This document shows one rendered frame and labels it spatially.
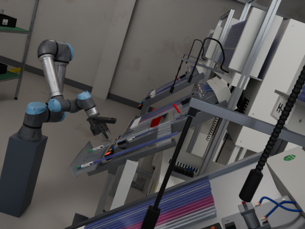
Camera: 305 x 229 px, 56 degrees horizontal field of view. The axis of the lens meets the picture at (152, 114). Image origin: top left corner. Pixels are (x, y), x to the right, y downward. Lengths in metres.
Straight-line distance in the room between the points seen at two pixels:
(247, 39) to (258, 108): 0.38
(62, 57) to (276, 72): 1.29
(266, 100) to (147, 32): 4.09
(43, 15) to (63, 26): 0.41
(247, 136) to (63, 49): 1.25
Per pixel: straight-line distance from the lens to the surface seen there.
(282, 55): 1.67
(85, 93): 1.77
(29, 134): 1.97
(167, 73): 5.56
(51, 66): 1.85
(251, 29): 1.61
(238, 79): 1.58
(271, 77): 1.66
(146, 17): 5.55
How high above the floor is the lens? 1.42
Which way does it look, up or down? 15 degrees down
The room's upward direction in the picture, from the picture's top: 19 degrees clockwise
